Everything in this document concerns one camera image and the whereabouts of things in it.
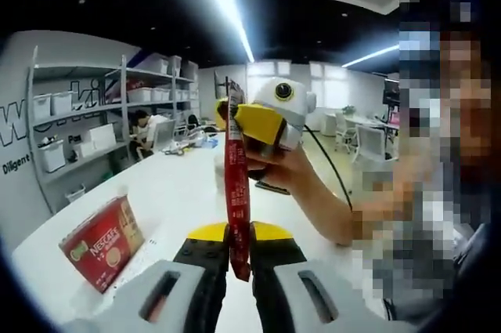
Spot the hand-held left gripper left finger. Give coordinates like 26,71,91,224
62,221,230,333

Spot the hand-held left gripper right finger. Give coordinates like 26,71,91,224
250,221,396,333

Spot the red coffee pouch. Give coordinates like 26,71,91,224
222,78,252,282

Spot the red coffee box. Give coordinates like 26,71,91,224
58,195,146,295

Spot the person's right hand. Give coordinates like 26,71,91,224
245,143,315,194

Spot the black monitor stand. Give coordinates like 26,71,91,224
213,70,230,99

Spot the white office chair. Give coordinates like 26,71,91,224
354,125,387,164
335,112,353,152

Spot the grey computer monitor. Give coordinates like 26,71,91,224
154,119,178,153

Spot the black tablet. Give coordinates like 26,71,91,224
256,179,291,196

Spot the short ceiling light strip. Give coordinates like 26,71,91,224
342,45,400,68

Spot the long ceiling light strip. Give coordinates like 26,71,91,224
187,0,255,63

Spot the white plastic basket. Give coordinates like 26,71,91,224
65,186,87,204

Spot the grey metal storage shelf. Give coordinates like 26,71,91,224
27,46,200,216

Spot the row of white storage bins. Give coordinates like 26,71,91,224
33,54,199,173

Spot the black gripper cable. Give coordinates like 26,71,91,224
305,125,353,212

